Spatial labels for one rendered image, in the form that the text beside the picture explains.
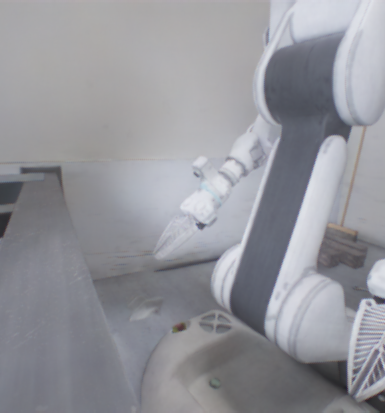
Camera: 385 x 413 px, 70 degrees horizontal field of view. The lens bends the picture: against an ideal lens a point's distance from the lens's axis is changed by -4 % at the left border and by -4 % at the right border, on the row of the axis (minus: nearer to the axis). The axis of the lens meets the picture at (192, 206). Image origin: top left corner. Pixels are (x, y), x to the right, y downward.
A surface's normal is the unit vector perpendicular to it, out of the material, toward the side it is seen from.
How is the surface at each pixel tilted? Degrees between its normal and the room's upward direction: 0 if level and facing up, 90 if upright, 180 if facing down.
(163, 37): 90
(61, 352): 0
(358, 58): 86
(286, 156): 70
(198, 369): 75
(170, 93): 90
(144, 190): 90
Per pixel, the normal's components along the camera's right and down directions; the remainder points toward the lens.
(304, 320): 0.27, 0.09
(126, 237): 0.46, 0.22
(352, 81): 0.25, 0.30
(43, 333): 0.02, -0.97
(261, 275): -0.76, -0.22
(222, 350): 0.57, -0.06
